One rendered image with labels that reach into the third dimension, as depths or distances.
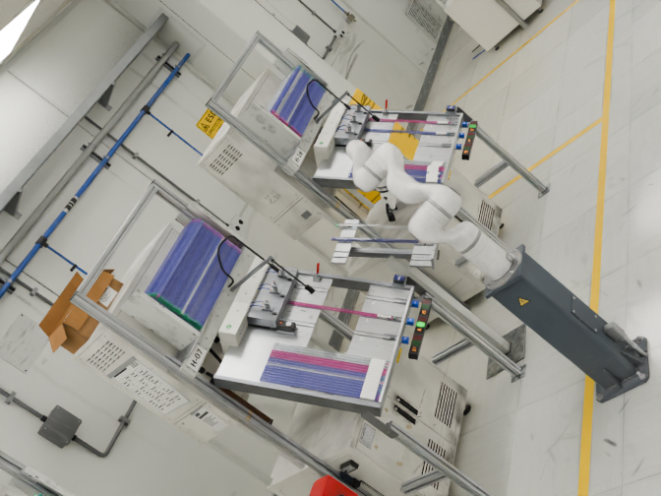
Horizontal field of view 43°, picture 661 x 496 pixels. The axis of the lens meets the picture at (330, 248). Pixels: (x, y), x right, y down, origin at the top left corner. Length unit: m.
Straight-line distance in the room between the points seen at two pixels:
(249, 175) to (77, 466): 1.83
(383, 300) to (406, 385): 0.46
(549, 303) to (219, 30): 3.99
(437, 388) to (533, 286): 1.06
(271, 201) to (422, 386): 1.41
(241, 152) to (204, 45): 2.21
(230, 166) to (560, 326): 2.14
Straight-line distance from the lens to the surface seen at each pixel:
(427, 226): 3.11
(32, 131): 5.73
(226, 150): 4.62
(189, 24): 6.65
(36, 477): 3.07
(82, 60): 6.30
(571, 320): 3.36
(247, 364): 3.57
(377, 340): 3.60
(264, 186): 4.68
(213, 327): 3.66
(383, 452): 3.74
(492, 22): 7.85
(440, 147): 4.68
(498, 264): 3.23
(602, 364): 3.52
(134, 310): 3.59
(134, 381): 3.78
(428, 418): 4.01
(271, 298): 3.74
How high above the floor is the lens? 2.13
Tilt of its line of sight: 16 degrees down
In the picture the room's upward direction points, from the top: 52 degrees counter-clockwise
